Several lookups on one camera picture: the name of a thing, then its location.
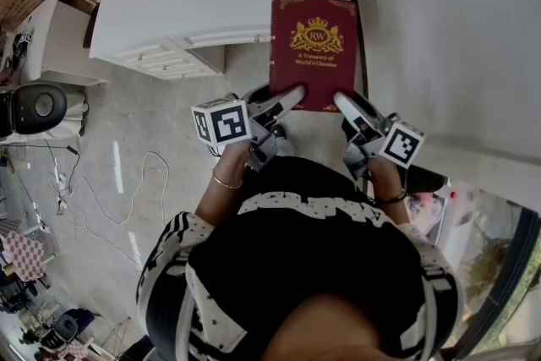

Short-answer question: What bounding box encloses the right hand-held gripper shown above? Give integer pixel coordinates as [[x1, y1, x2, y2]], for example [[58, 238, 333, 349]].
[[333, 90, 426, 181]]

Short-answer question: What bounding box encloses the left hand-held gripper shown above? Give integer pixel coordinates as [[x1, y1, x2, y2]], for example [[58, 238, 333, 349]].
[[191, 83, 308, 172]]

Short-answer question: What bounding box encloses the maroon hardcover book gold print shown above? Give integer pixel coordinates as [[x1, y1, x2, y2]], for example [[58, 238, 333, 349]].
[[269, 0, 359, 113]]

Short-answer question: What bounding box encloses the person's right forearm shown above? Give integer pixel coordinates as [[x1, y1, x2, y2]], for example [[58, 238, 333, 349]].
[[366, 156, 411, 227]]

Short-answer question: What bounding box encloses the person's left forearm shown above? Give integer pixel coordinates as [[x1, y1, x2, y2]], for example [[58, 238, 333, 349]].
[[194, 141, 254, 225]]

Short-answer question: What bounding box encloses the black wrist band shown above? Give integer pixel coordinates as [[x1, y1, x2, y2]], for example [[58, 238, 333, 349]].
[[373, 189, 407, 205]]

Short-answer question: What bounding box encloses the black and white patterned shirt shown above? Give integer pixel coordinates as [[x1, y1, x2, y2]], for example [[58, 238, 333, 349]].
[[135, 156, 466, 361]]

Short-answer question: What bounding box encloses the brown wooden panel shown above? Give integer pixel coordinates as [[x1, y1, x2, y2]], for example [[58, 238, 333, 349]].
[[83, 2, 101, 50]]

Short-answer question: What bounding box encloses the beige fabric cover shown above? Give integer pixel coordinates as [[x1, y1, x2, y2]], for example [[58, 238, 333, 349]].
[[41, 90, 90, 140]]

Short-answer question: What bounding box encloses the white low cabinet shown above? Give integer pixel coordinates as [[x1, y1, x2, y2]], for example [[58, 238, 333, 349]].
[[25, 0, 112, 86]]

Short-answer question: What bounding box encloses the black round-top machine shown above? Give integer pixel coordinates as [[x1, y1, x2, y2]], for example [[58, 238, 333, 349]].
[[0, 82, 68, 139], [40, 315, 80, 353]]

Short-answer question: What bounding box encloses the idle hand-held gripper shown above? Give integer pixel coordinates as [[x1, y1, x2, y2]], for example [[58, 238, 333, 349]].
[[11, 31, 36, 72]]

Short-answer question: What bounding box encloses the pink checkered cloth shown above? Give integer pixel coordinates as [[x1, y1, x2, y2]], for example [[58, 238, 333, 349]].
[[0, 229, 46, 281]]

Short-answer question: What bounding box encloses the gold bracelet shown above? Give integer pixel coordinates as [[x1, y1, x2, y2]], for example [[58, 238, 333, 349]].
[[211, 168, 244, 190]]

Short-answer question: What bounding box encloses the white floor cable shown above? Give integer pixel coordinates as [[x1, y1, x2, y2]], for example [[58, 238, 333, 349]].
[[70, 150, 171, 226]]

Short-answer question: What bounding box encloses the black floor cable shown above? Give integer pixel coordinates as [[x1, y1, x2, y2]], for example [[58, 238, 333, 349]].
[[0, 142, 82, 194]]

